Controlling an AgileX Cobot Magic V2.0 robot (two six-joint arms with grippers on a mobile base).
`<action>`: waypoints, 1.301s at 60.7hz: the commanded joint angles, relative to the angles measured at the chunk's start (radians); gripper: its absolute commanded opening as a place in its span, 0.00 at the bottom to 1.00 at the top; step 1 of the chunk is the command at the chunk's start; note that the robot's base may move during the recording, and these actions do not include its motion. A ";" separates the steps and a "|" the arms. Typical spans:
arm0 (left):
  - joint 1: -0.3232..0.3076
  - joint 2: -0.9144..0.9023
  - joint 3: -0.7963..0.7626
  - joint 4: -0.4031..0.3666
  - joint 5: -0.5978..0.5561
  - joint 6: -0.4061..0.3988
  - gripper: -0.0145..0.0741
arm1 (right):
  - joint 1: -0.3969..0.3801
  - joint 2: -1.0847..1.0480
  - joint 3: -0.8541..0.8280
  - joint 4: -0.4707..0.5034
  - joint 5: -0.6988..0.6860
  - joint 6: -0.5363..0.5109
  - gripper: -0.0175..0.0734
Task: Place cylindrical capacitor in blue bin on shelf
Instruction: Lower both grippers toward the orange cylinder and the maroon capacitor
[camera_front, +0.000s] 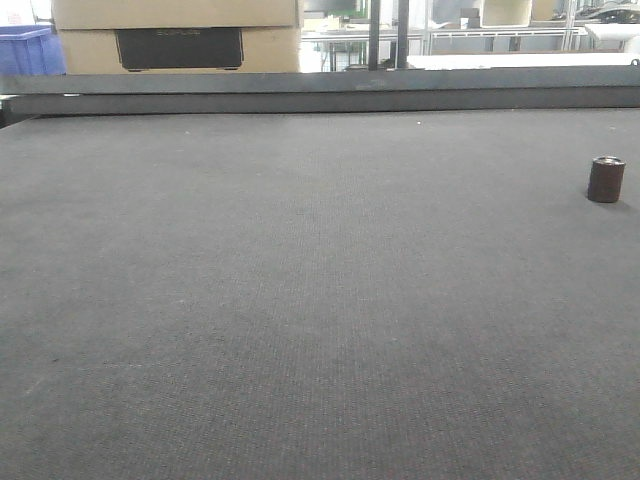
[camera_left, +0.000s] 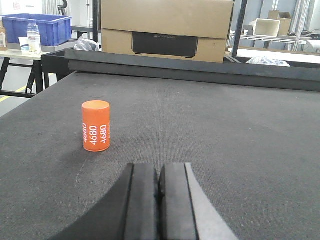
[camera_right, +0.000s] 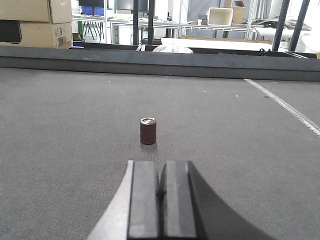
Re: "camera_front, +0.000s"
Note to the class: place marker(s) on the dark brown cylindrical capacitor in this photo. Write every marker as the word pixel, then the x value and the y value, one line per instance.
pixel 605 180

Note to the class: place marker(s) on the lower cardboard box black label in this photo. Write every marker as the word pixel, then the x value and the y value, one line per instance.
pixel 182 50

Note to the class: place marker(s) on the black vertical post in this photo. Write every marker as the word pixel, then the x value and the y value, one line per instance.
pixel 374 33

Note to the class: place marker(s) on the upper cardboard box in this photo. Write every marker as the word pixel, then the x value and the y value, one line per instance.
pixel 114 14

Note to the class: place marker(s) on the white background workbench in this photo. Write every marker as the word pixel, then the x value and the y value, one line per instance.
pixel 517 40

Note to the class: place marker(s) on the grey metal table rail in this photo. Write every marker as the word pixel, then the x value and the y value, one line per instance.
pixel 563 87

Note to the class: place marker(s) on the blue plastic bin background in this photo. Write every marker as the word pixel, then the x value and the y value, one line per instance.
pixel 31 50

